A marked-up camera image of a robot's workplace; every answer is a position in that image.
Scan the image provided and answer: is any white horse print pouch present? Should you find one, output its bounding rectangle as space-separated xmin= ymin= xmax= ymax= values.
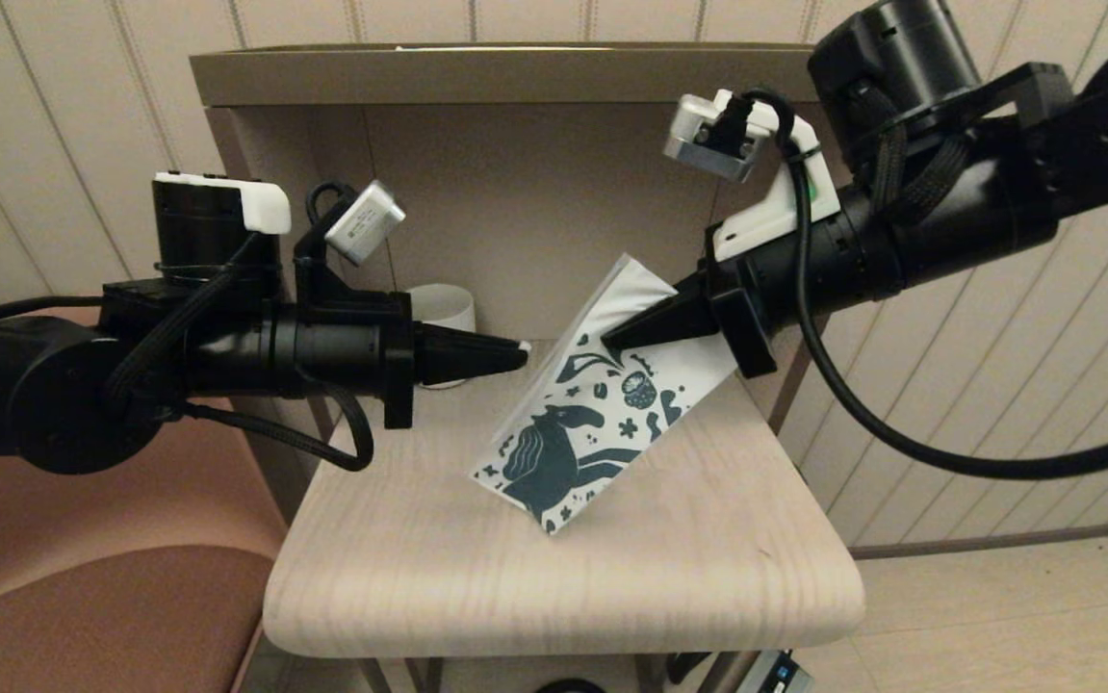
xmin=470 ymin=252 xmax=742 ymax=536

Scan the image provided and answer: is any white ribbed ceramic mug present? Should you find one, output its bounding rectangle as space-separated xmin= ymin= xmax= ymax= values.
xmin=406 ymin=284 xmax=477 ymax=390

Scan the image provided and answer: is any beige wooden hutch desk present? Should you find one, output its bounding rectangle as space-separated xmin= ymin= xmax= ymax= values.
xmin=191 ymin=42 xmax=935 ymax=693

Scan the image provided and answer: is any grey box with blue label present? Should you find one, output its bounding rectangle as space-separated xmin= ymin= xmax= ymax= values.
xmin=736 ymin=647 xmax=814 ymax=693

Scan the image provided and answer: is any brown upholstered chair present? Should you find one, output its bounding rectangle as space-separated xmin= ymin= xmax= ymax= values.
xmin=0 ymin=409 xmax=290 ymax=693

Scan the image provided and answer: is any thick black right camera cable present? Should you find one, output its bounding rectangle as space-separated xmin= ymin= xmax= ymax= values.
xmin=717 ymin=90 xmax=1108 ymax=480

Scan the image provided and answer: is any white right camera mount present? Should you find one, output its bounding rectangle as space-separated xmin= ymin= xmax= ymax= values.
xmin=712 ymin=90 xmax=843 ymax=263

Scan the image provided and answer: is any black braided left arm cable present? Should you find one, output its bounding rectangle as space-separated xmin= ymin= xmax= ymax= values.
xmin=178 ymin=377 xmax=374 ymax=473

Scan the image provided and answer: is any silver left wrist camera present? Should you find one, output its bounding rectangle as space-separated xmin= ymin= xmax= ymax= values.
xmin=324 ymin=180 xmax=407 ymax=268

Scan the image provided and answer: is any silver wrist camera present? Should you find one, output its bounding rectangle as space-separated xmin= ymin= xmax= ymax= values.
xmin=662 ymin=93 xmax=771 ymax=182
xmin=324 ymin=180 xmax=407 ymax=268

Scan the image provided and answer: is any black left camera plug cable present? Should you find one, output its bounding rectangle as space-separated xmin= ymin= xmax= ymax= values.
xmin=304 ymin=183 xmax=354 ymax=259

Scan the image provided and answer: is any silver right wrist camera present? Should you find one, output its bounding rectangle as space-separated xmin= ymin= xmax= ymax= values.
xmin=662 ymin=93 xmax=771 ymax=182

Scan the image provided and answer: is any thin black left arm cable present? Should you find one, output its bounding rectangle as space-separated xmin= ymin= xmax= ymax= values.
xmin=0 ymin=295 xmax=107 ymax=324

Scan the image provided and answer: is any brown wall baseboard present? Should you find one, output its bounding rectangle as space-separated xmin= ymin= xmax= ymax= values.
xmin=847 ymin=518 xmax=1108 ymax=561

